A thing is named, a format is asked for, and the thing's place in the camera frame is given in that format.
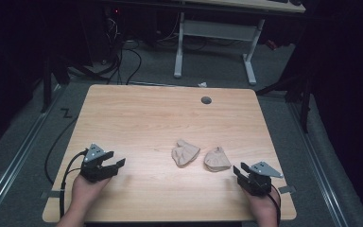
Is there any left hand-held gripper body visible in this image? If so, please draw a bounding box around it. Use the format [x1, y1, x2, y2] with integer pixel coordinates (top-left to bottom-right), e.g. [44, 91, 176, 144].
[79, 143, 120, 183]

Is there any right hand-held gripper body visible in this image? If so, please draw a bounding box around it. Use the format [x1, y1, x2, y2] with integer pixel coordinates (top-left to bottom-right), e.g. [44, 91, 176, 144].
[236, 161, 285, 198]

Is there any beige sock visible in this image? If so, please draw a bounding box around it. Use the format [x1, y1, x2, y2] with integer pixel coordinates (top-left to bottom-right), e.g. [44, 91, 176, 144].
[170, 139, 201, 168]
[203, 146, 233, 173]

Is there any person's left hand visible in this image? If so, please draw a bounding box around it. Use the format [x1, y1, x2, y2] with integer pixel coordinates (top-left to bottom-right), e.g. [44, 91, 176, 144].
[70, 174, 112, 218]

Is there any person's right hand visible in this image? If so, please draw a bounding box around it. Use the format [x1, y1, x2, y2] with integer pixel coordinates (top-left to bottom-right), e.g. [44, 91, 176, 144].
[241, 185, 282, 227]

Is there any grey tape strip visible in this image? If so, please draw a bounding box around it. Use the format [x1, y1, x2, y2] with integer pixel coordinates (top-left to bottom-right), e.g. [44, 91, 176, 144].
[41, 190, 64, 200]
[278, 184, 297, 195]

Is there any black stand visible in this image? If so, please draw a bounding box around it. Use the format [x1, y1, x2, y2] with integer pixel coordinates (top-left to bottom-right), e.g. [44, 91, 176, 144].
[40, 55, 110, 114]
[255, 70, 313, 133]

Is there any red object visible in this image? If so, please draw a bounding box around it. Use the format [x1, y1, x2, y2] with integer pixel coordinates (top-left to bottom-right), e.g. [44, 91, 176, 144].
[265, 39, 279, 51]

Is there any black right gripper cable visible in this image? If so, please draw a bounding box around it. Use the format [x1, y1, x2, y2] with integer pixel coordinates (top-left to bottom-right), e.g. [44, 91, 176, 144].
[266, 183, 282, 227]

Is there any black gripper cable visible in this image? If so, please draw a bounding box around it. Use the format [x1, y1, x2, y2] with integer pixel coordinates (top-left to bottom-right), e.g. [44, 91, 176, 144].
[266, 183, 282, 227]
[59, 148, 90, 219]

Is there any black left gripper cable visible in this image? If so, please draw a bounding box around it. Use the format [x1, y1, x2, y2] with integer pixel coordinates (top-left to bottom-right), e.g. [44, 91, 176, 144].
[59, 148, 90, 219]

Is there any black floor cable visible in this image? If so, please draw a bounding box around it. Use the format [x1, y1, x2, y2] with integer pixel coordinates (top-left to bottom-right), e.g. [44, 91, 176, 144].
[44, 114, 79, 185]

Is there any metal floor rail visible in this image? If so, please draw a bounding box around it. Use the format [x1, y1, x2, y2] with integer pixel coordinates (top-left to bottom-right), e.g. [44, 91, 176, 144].
[287, 102, 351, 227]
[0, 84, 64, 221]

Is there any bundle of black cables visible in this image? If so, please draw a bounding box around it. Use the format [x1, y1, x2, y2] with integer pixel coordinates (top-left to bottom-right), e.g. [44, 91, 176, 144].
[89, 17, 144, 86]

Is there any white frame desk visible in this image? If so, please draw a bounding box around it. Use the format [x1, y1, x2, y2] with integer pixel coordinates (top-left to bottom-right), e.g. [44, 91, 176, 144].
[173, 0, 306, 86]

